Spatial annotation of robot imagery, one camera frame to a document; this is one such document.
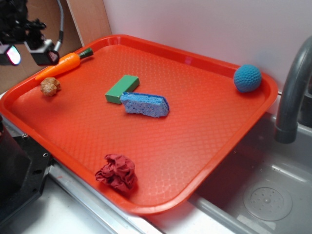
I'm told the grey flexible cable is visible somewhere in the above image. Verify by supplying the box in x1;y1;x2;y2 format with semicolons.
53;0;65;52

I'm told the blue knitted ball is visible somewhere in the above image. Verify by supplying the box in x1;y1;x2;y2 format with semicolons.
234;64;262;93

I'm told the grey faucet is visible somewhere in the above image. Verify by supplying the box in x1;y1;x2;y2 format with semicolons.
274;37;312;144

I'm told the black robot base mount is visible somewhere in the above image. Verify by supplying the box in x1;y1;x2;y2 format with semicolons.
0;117;51;226

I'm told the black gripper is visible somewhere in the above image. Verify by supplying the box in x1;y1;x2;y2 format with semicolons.
0;0;60;66

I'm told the red plastic tray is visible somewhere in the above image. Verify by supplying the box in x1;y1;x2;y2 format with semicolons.
0;35;278;215

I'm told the grey toy sink basin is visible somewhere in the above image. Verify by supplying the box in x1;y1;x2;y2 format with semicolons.
190;114;312;234

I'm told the tan spiral seashell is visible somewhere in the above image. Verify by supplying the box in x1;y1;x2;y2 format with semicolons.
40;78;61;97

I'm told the green rectangular block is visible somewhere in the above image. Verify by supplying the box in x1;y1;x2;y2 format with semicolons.
105;75;140;104

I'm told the orange toy carrot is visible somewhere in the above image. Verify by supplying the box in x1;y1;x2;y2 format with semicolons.
35;47;94;81

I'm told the blue sponge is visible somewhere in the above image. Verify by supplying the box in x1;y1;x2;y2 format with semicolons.
120;92;170;118

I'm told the crumpled red cloth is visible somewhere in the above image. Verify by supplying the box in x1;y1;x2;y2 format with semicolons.
95;154;137;193

